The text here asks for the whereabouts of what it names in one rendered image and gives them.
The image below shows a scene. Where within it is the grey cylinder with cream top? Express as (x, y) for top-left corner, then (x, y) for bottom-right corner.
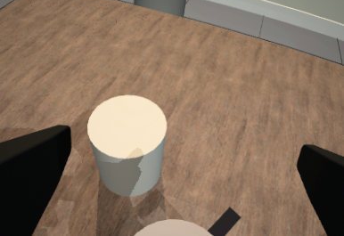
(87, 95), (168, 196)

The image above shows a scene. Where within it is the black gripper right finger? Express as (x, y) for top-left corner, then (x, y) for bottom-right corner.
(297, 145), (344, 236)

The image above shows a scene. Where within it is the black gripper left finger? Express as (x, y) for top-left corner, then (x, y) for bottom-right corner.
(0, 125), (71, 236)

